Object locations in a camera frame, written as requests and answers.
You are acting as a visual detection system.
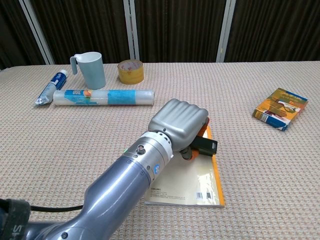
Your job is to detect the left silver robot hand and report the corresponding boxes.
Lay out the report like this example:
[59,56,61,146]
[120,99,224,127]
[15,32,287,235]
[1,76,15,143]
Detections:
[148,98,211,161]

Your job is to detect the black stapler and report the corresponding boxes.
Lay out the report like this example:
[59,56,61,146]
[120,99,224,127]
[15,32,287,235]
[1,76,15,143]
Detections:
[191,135,219,157]

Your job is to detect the light blue plastic mug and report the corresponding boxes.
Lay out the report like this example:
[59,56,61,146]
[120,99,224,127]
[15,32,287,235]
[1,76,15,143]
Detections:
[69,51,107,90]

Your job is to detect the cream notebook with orange spine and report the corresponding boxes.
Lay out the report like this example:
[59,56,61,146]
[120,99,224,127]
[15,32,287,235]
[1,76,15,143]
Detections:
[144,124,226,208]

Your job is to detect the yellow packing tape roll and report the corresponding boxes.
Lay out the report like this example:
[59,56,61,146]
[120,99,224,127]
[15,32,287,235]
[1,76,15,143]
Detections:
[117,59,145,85]

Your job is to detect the plastic wrap roll blue label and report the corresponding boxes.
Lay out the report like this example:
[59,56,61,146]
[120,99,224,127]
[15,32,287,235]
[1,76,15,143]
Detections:
[52,89,156,107]

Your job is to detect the beige woven tablecloth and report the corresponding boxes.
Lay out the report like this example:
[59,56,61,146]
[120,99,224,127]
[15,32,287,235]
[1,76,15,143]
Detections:
[0,59,320,240]

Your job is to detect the orange blue cardboard box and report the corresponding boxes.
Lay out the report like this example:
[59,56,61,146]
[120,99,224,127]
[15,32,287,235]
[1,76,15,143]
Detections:
[251,87,309,132]

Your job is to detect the blue white toothpaste tube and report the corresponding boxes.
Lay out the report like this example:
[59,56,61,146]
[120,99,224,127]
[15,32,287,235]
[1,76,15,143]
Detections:
[32,69,69,107]

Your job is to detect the grey partition post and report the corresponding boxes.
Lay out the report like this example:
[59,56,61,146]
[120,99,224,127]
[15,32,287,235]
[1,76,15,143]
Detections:
[18,0,56,65]
[123,0,140,62]
[215,0,237,63]

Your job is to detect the black cable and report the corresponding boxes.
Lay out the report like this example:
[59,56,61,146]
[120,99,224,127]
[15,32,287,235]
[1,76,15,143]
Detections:
[29,204,85,213]

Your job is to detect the black strap with lettering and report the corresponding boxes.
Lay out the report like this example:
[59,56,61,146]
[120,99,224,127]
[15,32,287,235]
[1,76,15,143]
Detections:
[0,198,32,240]

